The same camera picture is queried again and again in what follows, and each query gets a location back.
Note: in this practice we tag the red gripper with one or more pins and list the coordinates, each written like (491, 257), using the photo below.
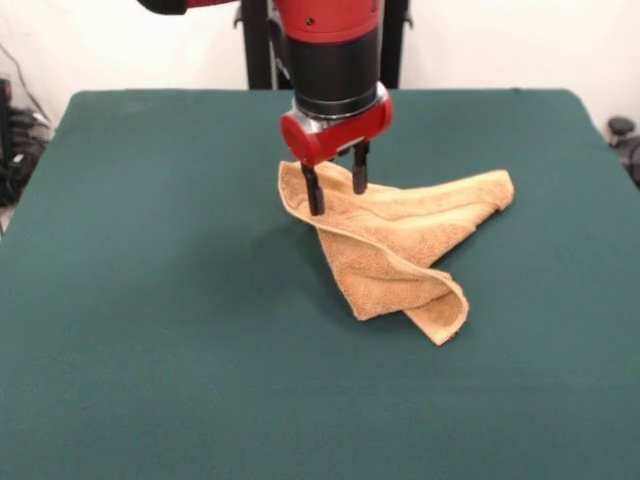
(340, 135)

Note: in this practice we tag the tan terry towel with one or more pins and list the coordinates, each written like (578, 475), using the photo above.
(390, 240)

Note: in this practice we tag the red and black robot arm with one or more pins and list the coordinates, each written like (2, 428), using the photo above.
(330, 75)

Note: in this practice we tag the dark green table cloth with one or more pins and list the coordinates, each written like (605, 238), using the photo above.
(150, 300)

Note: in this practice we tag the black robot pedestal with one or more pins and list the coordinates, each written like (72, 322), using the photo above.
(255, 50)

